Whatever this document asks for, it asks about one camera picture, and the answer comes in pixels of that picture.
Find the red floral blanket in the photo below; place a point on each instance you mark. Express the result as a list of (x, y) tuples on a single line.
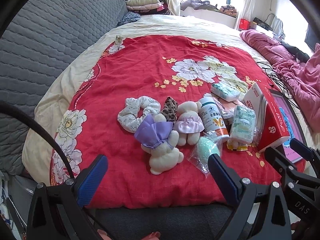
[(157, 66)]

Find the green white tissue pack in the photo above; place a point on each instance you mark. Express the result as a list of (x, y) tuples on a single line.
[(243, 125)]

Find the red white tissue box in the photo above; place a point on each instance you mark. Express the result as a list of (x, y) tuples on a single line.
[(272, 130)]

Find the pink cloth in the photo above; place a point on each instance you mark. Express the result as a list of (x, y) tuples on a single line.
[(226, 108)]

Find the black monitor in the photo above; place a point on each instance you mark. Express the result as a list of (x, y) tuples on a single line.
[(311, 39)]

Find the grey quilted headboard cushion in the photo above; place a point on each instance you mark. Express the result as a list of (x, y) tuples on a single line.
[(44, 38)]

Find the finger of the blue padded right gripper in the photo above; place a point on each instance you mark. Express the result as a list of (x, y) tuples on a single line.
[(304, 151)]

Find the pink crumpled duvet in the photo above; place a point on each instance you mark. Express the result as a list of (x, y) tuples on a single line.
[(303, 78)]

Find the yellow white snack packet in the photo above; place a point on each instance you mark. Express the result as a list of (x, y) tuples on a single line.
[(236, 146)]

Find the white floral scrunchie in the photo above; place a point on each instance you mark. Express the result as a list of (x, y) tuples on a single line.
[(135, 111)]

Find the white orange vitamin bottle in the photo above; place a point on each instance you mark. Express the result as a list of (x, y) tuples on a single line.
[(212, 119)]

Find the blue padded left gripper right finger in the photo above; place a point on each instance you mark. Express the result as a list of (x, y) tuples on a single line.
[(227, 180)]

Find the plush bear purple bow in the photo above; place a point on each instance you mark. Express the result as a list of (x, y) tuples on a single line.
[(157, 138)]

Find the white window bench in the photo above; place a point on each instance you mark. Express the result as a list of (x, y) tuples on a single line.
[(210, 15)]

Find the cream bed sheet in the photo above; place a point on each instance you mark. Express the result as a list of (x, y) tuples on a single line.
[(49, 111)]

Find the leopard print scrunchie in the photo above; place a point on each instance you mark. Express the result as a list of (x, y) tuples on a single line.
[(170, 109)]

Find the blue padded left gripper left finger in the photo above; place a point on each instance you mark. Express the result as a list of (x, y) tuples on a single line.
[(89, 179)]

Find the folded clothes stack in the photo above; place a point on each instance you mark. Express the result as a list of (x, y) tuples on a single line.
[(148, 7)]

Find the plush bear pink skirt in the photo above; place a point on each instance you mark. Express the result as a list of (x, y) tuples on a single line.
[(188, 124)]

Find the grey tray with pink book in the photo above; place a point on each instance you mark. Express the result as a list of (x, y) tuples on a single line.
[(292, 124)]

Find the dark blue patterned cloth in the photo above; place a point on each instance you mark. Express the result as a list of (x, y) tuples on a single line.
[(129, 17)]

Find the green sponge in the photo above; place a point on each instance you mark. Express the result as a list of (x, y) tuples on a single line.
[(207, 145)]

